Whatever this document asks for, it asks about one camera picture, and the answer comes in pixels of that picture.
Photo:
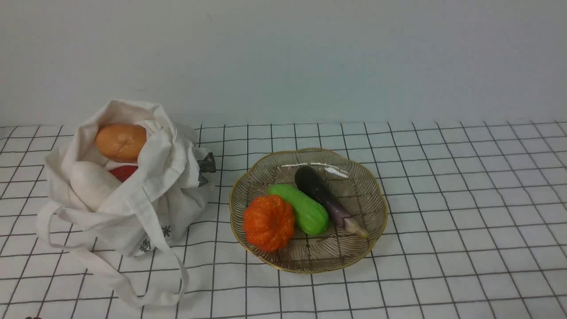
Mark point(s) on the red tomato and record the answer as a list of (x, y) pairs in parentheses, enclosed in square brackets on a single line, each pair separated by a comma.
[(122, 173)]

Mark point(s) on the white egg-shaped vegetable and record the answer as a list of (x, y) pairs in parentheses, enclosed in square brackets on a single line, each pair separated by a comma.
[(92, 184)]

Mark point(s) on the dark purple eggplant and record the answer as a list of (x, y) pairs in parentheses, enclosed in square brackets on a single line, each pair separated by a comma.
[(309, 182)]

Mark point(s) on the green cucumber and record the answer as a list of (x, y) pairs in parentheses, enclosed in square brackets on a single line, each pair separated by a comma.
[(310, 216)]

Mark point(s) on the brown bread roll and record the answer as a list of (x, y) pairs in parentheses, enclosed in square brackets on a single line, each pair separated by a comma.
[(121, 142)]

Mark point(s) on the gold-rimmed glass plate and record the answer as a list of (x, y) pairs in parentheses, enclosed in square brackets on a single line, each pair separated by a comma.
[(356, 188)]

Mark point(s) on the white cloth tote bag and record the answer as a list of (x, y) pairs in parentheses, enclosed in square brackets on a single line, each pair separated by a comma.
[(149, 211)]

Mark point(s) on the orange pumpkin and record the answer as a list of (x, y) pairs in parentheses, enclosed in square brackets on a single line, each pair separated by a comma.
[(269, 223)]

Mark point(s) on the white grid tablecloth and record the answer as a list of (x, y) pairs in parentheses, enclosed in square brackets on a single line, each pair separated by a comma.
[(476, 229)]

